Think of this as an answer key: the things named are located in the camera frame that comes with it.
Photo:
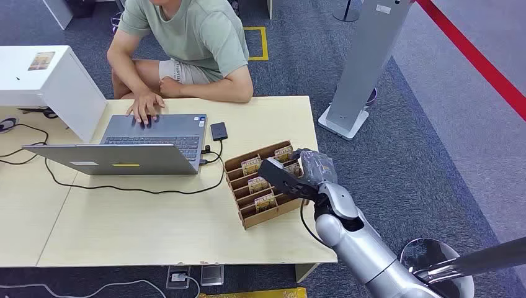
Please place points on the floor power socket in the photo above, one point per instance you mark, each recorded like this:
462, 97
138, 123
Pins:
178, 277

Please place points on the small black desk tool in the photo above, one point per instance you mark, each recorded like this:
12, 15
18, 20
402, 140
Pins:
39, 111

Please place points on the chrome stanchion pole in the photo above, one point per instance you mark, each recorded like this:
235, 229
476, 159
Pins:
481, 259

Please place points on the white box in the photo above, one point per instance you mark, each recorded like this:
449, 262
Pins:
49, 90

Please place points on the person's left hand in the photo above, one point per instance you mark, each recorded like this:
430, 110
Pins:
169, 87

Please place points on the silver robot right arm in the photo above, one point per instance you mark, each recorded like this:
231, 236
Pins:
361, 246

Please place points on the person's right hand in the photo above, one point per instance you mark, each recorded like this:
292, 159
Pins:
144, 105

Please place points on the person's right forearm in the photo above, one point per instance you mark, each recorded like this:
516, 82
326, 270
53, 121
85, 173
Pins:
123, 70

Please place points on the grey laptop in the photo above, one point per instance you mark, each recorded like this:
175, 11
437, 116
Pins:
123, 158

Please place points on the wooden slotted card holder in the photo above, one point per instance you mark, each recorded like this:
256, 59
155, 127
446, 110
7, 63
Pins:
263, 218

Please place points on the person's left forearm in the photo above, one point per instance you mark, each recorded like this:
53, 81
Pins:
218, 92

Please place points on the red floor tape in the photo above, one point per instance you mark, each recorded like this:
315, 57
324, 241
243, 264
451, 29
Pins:
476, 59

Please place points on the yellow printed box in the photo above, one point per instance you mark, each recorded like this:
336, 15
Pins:
263, 293

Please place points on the grey kiosk stand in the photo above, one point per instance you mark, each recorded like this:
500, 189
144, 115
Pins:
365, 61

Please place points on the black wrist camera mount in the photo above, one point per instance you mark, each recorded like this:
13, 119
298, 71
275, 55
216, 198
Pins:
283, 177

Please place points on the round chrome stanchion base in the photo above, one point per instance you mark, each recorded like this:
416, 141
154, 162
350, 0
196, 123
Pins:
423, 255

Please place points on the grey floor plate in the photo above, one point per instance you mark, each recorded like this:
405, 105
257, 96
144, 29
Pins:
212, 275

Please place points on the black stanchion base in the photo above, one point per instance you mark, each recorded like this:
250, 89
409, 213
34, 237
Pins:
346, 15

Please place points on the yellow floor tape square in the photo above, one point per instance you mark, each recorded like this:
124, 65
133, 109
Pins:
264, 43

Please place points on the wooden table leg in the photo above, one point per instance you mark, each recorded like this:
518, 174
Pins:
306, 271

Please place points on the black external drive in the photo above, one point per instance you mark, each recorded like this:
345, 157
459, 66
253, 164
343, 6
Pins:
219, 131

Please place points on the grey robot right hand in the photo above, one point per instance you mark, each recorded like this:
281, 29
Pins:
318, 166

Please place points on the person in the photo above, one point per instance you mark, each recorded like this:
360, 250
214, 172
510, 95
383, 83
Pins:
193, 37

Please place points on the picture sticker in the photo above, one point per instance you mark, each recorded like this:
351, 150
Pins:
41, 61

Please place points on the printed card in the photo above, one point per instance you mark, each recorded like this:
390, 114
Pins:
293, 169
251, 166
265, 203
283, 154
258, 185

